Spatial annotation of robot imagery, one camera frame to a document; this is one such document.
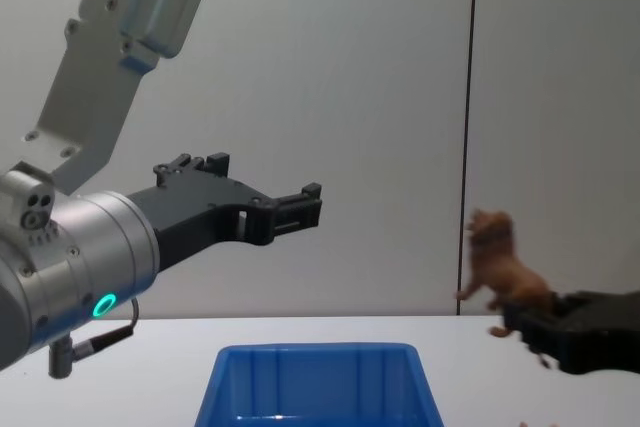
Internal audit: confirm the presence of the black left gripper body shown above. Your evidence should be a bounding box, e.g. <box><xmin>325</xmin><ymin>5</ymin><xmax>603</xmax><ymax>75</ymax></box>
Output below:
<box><xmin>127</xmin><ymin>175</ymin><xmax>277</xmax><ymax>275</ymax></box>

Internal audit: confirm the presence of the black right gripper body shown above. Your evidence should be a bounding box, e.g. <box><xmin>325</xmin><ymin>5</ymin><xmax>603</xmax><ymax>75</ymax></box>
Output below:
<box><xmin>556</xmin><ymin>288</ymin><xmax>640</xmax><ymax>376</ymax></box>

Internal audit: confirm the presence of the brown lion toy figure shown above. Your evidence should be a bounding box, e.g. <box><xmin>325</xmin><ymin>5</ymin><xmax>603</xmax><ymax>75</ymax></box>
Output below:
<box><xmin>453</xmin><ymin>208</ymin><xmax>559</xmax><ymax>341</ymax></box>

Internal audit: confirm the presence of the blue plastic bin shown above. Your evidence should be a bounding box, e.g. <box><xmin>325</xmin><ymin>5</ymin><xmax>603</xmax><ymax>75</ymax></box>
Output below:
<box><xmin>193</xmin><ymin>342</ymin><xmax>444</xmax><ymax>427</ymax></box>

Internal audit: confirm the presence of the thin dark wrist cable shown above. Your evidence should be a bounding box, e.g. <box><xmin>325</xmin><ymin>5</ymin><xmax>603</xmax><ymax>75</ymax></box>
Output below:
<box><xmin>48</xmin><ymin>296</ymin><xmax>141</xmax><ymax>379</ymax></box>

